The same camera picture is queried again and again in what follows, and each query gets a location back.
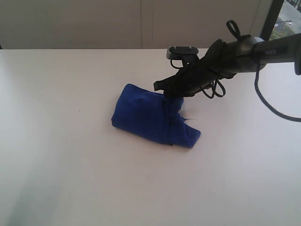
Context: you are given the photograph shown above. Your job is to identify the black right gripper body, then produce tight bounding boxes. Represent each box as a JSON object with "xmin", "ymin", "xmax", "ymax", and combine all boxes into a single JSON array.
[{"xmin": 164, "ymin": 56, "xmax": 226, "ymax": 98}]

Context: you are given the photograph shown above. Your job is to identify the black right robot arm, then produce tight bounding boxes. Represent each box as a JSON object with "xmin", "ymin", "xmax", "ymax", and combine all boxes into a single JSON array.
[{"xmin": 154, "ymin": 34, "xmax": 301, "ymax": 98}]

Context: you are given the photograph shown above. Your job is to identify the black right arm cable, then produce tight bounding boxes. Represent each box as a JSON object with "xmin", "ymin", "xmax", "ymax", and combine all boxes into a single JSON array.
[{"xmin": 199, "ymin": 20, "xmax": 301, "ymax": 123}]

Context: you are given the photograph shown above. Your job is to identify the black window frame post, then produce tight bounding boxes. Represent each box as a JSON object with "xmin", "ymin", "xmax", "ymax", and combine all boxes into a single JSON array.
[{"xmin": 260, "ymin": 0, "xmax": 284, "ymax": 41}]

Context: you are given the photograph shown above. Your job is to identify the blue towel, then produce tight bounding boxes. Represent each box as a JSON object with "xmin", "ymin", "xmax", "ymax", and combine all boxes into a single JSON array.
[{"xmin": 111, "ymin": 84, "xmax": 201, "ymax": 148}]

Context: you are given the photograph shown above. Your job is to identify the beige wall panel partition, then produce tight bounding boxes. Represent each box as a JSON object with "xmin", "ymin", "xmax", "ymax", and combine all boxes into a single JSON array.
[{"xmin": 0, "ymin": 0, "xmax": 272, "ymax": 49}]

